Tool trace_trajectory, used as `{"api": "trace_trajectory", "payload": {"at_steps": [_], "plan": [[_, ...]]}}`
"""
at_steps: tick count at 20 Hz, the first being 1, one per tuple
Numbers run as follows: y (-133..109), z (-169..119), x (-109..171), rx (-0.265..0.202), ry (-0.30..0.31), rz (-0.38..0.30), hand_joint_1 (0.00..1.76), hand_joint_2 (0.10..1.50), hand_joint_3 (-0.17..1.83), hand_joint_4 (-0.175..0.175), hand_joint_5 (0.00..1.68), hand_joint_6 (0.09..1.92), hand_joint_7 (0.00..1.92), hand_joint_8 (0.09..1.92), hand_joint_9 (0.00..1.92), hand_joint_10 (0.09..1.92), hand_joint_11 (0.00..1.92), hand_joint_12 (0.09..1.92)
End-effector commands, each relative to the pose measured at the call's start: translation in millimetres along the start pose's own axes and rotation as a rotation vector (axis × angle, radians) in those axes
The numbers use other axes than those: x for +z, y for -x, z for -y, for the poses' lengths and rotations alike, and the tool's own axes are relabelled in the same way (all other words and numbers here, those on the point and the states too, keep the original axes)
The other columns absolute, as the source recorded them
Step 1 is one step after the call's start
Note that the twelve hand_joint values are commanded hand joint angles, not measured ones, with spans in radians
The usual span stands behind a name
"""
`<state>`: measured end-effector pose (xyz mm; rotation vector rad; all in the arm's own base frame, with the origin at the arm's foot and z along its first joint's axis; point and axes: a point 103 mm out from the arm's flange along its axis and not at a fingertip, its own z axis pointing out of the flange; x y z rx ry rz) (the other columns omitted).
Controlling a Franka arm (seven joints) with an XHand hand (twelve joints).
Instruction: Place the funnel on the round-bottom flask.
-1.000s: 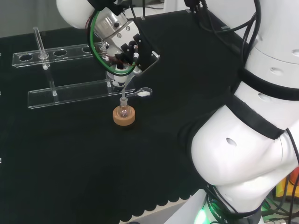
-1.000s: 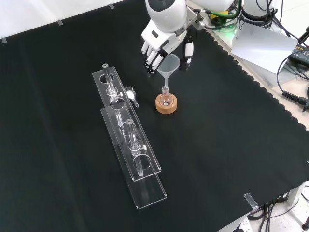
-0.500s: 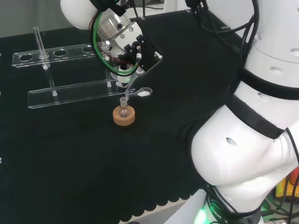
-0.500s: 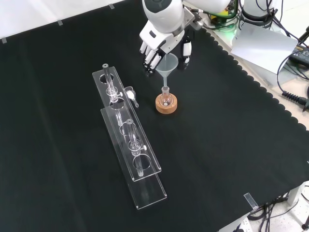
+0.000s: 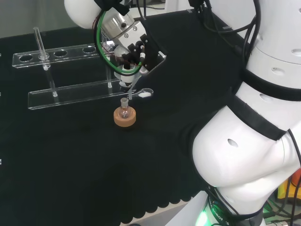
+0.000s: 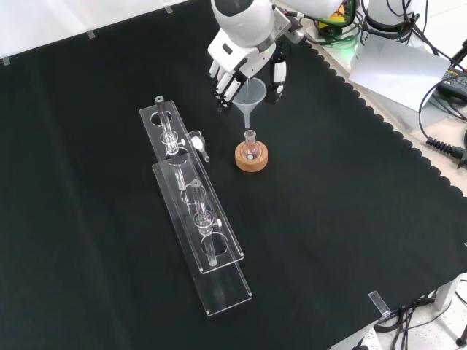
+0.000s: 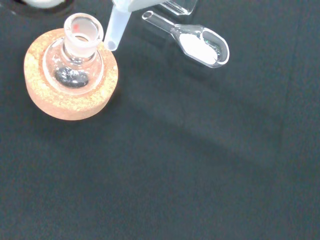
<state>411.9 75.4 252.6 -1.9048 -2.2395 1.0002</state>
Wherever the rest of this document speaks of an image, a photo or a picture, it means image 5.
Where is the black cable by stop button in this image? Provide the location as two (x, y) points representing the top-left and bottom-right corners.
(263, 174), (301, 226)

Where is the clear acrylic funnel stand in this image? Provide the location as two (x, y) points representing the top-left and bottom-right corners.
(12, 26), (123, 111)

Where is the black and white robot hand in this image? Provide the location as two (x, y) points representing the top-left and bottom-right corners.
(112, 20), (168, 92)

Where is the cork ring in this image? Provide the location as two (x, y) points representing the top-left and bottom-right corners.
(113, 106), (137, 128)

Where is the yellow stop button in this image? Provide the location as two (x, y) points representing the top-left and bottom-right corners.
(277, 168), (301, 201)

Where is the black cloth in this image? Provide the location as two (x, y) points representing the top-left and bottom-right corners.
(0, 6), (250, 226)

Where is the clear glass weighing funnel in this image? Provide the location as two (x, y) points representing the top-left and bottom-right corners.
(130, 87), (154, 98)

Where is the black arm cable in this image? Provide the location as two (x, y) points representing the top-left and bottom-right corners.
(188, 0), (263, 57)

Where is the translucent plastic funnel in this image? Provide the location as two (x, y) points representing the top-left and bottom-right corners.
(127, 74), (142, 100)

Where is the small glass round-bottom flask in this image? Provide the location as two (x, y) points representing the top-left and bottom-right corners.
(119, 98), (131, 120)

